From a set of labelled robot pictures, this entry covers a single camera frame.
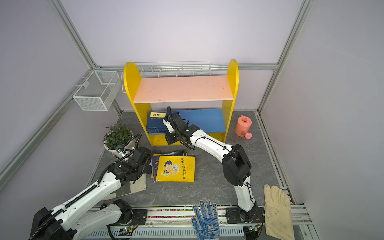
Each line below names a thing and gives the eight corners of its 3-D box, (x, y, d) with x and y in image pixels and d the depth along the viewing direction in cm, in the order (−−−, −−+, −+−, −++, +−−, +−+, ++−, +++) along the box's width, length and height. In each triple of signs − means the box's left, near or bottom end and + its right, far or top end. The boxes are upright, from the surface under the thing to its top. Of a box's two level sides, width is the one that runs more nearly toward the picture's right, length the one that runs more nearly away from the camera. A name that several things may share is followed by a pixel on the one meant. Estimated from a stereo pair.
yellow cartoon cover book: (158, 184, 86) (155, 179, 80) (162, 161, 95) (159, 155, 89) (195, 184, 86) (194, 179, 80) (195, 161, 95) (195, 155, 89)
